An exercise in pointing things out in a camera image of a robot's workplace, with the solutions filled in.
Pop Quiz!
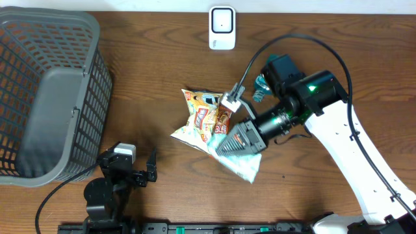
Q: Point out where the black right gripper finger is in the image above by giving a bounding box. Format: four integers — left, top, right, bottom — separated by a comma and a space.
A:
215, 125, 252, 156
239, 99, 257, 120

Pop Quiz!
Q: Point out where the blue mouthwash bottle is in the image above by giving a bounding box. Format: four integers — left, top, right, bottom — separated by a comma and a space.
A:
253, 73, 272, 103

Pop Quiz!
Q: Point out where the orange chocolate bar wrapper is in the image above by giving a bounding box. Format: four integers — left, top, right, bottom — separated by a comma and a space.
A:
214, 105, 233, 135

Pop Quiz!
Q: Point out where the cream snack bag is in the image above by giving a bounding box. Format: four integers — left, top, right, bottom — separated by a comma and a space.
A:
170, 89, 223, 153

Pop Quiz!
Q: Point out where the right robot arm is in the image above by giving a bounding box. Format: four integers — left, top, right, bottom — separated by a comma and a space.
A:
216, 55, 415, 233

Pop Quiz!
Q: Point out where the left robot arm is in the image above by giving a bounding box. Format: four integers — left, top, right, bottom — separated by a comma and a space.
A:
82, 148, 157, 234

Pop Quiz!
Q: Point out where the white barcode scanner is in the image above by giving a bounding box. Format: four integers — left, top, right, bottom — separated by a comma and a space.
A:
209, 6, 236, 50

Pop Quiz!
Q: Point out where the grey plastic shopping basket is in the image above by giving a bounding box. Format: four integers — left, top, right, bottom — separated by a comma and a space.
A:
1, 6, 113, 187

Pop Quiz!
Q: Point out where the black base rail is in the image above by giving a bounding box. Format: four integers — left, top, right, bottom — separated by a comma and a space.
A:
57, 222, 313, 234

